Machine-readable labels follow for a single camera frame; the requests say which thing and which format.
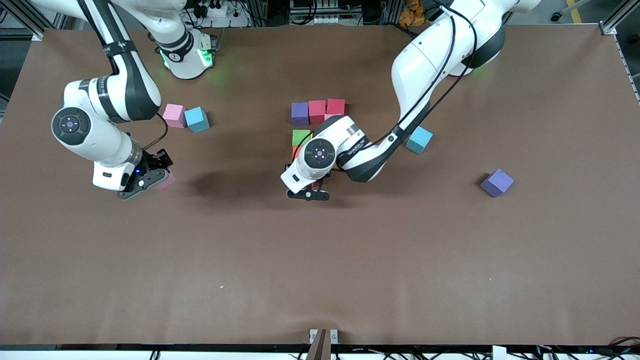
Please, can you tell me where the blue foam cube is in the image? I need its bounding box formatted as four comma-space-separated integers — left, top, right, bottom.
406, 125, 434, 155
184, 106, 211, 134

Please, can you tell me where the orange snack bag pile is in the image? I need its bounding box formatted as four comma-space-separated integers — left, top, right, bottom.
398, 0, 426, 27

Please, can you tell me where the brown paper table cover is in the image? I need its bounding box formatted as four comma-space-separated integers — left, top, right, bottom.
0, 24, 640, 347

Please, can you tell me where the aluminium frame profile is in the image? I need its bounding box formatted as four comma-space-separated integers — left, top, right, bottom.
600, 0, 640, 36
0, 0, 56, 42

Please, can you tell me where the white power strip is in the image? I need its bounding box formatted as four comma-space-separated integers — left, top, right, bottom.
192, 0, 251, 28

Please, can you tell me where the metal mount bracket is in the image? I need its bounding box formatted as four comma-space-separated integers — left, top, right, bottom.
306, 328, 339, 360

